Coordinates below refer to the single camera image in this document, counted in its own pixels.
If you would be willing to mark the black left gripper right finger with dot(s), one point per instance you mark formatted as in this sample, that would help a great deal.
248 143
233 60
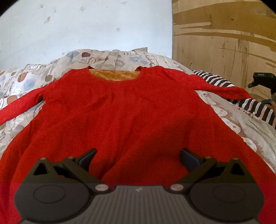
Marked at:
209 170

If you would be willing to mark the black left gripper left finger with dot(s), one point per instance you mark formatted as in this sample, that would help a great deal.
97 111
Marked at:
67 176

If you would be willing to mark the red knit sweater dress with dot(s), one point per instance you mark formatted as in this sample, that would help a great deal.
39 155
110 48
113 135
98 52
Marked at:
138 127

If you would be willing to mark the black white striped cloth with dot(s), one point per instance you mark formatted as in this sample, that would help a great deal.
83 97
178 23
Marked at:
252 106

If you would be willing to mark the brown plywood wardrobe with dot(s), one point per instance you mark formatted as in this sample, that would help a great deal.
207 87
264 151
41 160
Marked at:
232 39

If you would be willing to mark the patterned circle print quilt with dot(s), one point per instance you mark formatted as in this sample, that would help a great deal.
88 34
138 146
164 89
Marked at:
16 82

